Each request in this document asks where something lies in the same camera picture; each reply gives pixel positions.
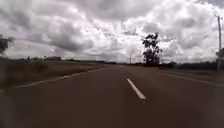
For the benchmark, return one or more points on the white dashed centre line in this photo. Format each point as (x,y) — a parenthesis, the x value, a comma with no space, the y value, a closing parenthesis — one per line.
(136,90)

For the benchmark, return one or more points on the dry grass verge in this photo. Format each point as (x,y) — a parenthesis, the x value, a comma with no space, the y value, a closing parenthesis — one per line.
(36,71)

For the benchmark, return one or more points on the tall dark tree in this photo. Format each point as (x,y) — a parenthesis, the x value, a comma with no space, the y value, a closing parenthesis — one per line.
(152,50)

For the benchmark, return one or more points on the reddish brown asphalt road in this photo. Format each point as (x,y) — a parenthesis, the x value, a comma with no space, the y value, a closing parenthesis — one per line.
(100,103)

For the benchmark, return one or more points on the thin distant pole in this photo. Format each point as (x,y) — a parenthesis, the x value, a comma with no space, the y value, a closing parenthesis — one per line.
(130,60)

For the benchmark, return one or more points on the utility pole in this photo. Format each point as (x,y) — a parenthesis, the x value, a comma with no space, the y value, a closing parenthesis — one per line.
(219,40)

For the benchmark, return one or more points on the distant row of trees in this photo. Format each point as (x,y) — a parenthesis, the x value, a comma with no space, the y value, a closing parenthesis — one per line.
(193,65)

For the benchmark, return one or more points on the white road edge line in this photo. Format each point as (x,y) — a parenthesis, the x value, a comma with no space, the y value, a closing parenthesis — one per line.
(56,78)

